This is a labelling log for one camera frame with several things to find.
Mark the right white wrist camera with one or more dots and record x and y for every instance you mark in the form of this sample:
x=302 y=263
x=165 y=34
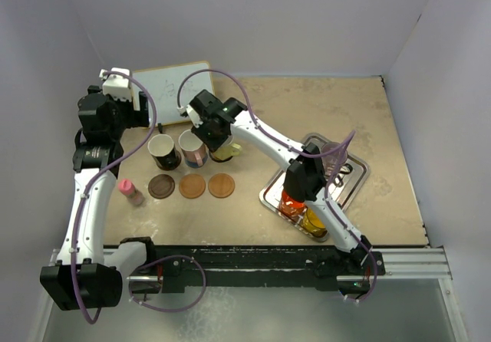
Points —
x=190 y=113

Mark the light wooden coaster top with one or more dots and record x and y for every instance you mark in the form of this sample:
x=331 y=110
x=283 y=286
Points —
x=192 y=186

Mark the dark mug white interior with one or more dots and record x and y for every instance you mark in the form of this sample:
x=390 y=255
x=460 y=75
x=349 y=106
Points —
x=163 y=150

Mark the yellow glass cup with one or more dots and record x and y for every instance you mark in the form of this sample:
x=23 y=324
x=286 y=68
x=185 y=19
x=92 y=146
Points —
x=313 y=225

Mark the light wooden coaster bottom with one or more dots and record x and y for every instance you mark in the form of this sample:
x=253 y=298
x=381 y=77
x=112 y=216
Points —
x=221 y=185

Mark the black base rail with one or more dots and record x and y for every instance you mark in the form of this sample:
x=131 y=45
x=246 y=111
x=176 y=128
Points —
x=321 y=267

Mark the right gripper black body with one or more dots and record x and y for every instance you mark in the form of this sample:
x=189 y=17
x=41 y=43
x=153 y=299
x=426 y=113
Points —
x=208 y=135

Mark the small pink bottle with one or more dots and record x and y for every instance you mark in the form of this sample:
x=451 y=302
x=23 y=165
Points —
x=130 y=191

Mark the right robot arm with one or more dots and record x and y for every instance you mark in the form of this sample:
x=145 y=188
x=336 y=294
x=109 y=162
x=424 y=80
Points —
x=304 y=179

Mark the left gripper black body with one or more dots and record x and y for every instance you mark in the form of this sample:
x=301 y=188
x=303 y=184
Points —
x=130 y=117

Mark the pink mug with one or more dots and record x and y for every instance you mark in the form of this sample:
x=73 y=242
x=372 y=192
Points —
x=194 y=150

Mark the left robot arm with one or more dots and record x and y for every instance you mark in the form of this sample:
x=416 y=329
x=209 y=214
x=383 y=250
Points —
x=82 y=276

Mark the light wooden coaster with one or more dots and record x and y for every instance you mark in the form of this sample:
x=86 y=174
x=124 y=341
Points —
x=221 y=185
x=192 y=186

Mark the orange glass cup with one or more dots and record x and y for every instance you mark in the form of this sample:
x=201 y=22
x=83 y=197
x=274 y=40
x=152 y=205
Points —
x=289 y=207

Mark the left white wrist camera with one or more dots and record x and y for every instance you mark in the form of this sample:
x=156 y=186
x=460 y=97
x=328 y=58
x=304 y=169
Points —
x=115 y=83

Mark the aluminium frame rail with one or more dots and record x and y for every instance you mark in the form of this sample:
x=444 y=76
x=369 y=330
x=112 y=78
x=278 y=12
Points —
x=415 y=263

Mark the white board with stand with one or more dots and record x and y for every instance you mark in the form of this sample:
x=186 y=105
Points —
x=163 y=84

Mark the dark wooden coaster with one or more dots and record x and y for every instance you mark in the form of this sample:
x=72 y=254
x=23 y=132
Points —
x=161 y=186

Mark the orange black smiley coaster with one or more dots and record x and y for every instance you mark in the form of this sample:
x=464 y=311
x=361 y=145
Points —
x=217 y=160

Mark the purple mug black rim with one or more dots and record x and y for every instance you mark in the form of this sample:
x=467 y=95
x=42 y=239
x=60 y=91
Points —
x=330 y=161

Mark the pale yellow mug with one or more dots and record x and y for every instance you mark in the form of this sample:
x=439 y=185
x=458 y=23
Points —
x=229 y=148

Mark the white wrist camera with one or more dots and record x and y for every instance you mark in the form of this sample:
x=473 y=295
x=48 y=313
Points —
x=190 y=113
x=115 y=83

